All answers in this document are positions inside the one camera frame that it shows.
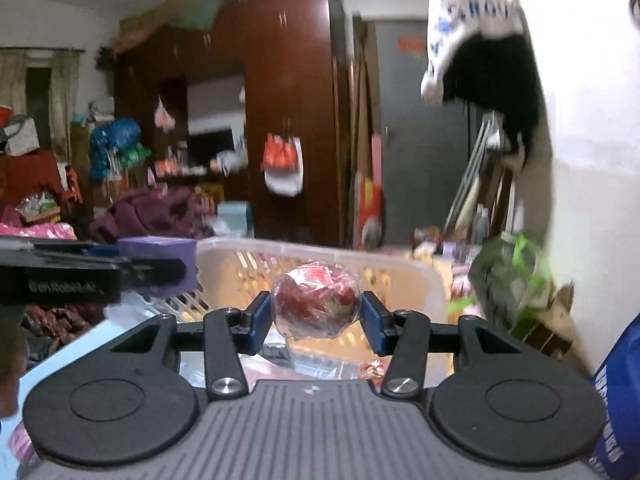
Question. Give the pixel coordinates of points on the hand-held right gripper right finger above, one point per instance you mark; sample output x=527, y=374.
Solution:
x=373, y=327

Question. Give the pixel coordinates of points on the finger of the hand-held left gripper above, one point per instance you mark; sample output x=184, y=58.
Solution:
x=155, y=275
x=106, y=250

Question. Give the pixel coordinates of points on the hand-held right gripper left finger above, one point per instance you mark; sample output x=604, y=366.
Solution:
x=260, y=327

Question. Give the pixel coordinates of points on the purple box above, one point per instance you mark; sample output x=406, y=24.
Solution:
x=160, y=249

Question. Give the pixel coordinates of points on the white plastic basket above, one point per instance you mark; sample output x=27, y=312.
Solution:
x=400, y=275

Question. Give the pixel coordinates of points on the red ball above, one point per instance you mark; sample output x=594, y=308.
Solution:
x=315, y=305

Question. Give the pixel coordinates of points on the pink printed blanket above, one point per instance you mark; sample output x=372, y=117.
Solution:
x=40, y=231

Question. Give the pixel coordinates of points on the maroon cloth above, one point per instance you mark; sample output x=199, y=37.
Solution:
x=150, y=212

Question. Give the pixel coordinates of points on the teal box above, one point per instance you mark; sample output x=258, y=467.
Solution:
x=234, y=216

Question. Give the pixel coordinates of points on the red cloth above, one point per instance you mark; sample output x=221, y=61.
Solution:
x=30, y=175

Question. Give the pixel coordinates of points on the blue plastic bag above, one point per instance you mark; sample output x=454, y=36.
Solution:
x=115, y=142

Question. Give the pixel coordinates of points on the white paper bag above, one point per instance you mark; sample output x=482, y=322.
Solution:
x=21, y=136

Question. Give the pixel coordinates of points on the green plastic bag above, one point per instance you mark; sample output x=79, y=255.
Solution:
x=510, y=280

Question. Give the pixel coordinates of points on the small pink plastic bag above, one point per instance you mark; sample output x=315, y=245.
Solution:
x=163, y=116

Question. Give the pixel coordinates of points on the patterned curtain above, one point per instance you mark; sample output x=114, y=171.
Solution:
x=62, y=95

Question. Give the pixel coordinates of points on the orange and white plastic bag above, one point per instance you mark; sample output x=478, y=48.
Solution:
x=281, y=156

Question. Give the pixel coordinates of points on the cardboard box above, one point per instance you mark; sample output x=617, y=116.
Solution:
x=555, y=330

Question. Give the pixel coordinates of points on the grey door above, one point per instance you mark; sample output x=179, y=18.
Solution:
x=425, y=135

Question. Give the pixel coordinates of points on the brown wooden wardrobe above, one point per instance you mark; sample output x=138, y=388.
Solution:
x=290, y=85

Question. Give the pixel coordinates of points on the green bundle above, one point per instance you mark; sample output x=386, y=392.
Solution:
x=200, y=10

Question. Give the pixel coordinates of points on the blue printed packet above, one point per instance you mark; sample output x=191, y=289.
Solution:
x=622, y=400

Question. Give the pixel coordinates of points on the black hanging garment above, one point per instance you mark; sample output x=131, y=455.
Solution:
x=500, y=75

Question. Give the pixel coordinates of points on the white cloth with blue print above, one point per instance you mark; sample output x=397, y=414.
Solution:
x=465, y=15

